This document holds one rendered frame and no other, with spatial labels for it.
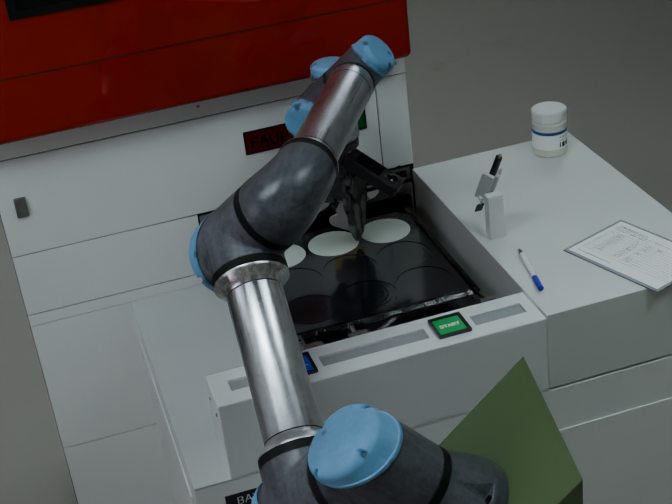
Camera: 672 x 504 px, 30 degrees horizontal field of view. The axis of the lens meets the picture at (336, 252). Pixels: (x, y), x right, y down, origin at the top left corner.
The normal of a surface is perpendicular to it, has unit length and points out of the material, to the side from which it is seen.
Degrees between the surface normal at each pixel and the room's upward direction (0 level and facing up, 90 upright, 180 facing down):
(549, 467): 45
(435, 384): 90
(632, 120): 0
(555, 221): 0
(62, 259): 90
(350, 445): 38
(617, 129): 0
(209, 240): 59
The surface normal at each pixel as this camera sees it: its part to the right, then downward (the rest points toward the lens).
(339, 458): -0.68, -0.57
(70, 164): 0.29, 0.44
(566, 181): -0.11, -0.87
